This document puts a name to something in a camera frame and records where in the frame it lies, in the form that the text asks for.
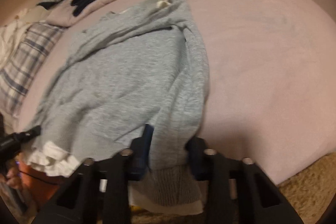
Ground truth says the grey sweatshirt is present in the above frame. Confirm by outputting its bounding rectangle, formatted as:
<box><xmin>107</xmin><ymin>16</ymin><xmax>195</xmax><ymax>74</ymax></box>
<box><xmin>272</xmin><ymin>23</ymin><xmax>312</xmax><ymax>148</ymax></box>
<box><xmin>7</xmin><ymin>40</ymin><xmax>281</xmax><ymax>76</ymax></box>
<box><xmin>23</xmin><ymin>0</ymin><xmax>209</xmax><ymax>215</ymax></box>

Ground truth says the white floral bedding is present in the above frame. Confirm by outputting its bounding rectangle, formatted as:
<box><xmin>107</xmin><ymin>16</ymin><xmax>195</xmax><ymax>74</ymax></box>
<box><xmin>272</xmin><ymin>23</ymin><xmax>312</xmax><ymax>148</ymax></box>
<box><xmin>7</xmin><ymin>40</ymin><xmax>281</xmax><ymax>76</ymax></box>
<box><xmin>1</xmin><ymin>6</ymin><xmax>50</xmax><ymax>69</ymax></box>

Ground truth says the beige shaggy rug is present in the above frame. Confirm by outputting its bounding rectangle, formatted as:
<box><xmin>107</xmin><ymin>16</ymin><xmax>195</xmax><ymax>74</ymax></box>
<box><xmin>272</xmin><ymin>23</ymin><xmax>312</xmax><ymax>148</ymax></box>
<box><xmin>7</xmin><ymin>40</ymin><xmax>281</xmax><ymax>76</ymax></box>
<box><xmin>131</xmin><ymin>152</ymin><xmax>335</xmax><ymax>224</ymax></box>

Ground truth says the person's left hand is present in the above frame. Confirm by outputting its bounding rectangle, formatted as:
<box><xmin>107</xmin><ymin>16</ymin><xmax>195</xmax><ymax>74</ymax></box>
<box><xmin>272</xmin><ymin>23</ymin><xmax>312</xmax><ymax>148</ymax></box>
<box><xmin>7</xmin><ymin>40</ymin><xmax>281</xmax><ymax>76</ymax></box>
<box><xmin>1</xmin><ymin>160</ymin><xmax>23</xmax><ymax>191</ymax></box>

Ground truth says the plaid pillow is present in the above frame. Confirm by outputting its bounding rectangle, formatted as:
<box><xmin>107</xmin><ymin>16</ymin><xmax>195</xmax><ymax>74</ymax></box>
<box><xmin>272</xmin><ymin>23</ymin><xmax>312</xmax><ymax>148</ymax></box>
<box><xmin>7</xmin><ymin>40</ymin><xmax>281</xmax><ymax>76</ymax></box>
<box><xmin>1</xmin><ymin>22</ymin><xmax>66</xmax><ymax>117</ymax></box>

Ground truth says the pink bed sheet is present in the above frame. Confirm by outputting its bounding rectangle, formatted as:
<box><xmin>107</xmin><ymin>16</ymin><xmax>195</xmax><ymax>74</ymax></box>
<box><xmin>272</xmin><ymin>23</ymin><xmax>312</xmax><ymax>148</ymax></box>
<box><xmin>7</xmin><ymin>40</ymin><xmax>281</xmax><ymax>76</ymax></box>
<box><xmin>15</xmin><ymin>0</ymin><xmax>335</xmax><ymax>184</ymax></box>

